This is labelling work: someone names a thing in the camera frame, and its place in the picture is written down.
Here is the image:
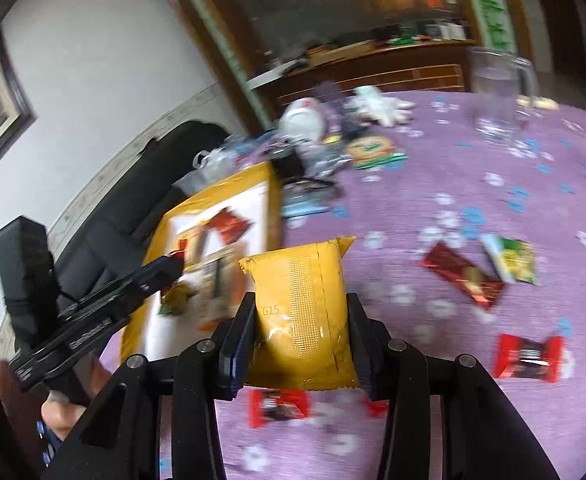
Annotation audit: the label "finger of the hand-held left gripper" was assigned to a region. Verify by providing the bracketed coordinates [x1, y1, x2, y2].
[130, 279, 176, 312]
[122, 255, 187, 288]

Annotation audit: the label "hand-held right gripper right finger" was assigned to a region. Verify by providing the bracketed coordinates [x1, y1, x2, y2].
[347, 292, 560, 480]

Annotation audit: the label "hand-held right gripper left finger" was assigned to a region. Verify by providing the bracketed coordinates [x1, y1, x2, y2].
[40, 292, 258, 480]

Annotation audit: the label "yellow cardboard box tray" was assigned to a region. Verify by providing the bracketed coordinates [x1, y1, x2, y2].
[119, 162, 287, 377]

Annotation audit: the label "olive yellow candy packet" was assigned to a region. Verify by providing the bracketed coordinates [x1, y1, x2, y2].
[157, 282, 200, 317]

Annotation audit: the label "clear yellow-label biscuit packet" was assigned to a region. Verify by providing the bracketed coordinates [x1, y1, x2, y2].
[176, 234, 210, 274]

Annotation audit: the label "orange cracker packet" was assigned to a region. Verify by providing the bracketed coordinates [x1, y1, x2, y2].
[192, 244, 250, 332]

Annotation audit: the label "plain yellow snack packet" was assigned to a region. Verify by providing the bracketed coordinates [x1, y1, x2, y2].
[238, 236, 362, 392]

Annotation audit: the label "dark red snack packet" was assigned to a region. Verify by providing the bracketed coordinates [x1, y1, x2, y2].
[209, 207, 254, 244]

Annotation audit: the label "person's left hand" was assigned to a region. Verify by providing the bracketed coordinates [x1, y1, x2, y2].
[40, 391, 87, 440]

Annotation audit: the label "black leather sofa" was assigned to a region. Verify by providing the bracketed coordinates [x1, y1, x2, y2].
[52, 120, 234, 302]

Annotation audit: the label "dark red chocolate bar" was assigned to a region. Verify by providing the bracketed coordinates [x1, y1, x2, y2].
[422, 241, 506, 310]

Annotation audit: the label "crumpled clear plastic bags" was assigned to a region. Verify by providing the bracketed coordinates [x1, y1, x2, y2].
[192, 139, 280, 187]

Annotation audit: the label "light blue packet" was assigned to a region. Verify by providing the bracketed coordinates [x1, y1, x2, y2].
[280, 198, 346, 220]

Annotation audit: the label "purple floral tablecloth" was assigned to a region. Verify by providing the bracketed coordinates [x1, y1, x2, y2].
[122, 89, 586, 480]

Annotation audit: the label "green snack packet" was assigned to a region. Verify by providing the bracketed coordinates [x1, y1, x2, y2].
[481, 233, 540, 287]

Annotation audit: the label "clear plastic bag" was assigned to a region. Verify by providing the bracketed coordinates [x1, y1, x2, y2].
[312, 144, 354, 182]

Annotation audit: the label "round cracker green packet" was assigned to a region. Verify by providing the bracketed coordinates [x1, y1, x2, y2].
[345, 134, 407, 171]

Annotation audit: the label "white cup-shaped mask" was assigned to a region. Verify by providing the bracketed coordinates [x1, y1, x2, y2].
[278, 97, 327, 144]

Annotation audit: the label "white glove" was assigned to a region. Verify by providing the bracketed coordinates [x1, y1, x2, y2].
[354, 85, 417, 128]

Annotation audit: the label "wooden glass-front cabinet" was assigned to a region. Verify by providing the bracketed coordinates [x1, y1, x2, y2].
[167, 0, 530, 127]

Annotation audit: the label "glass beer mug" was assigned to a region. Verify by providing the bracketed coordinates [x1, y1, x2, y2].
[467, 45, 540, 147]

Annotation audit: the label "white oblong object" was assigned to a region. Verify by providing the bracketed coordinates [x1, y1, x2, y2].
[515, 94, 560, 111]

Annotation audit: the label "framed wall picture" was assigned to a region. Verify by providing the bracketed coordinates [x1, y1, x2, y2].
[0, 29, 39, 197]

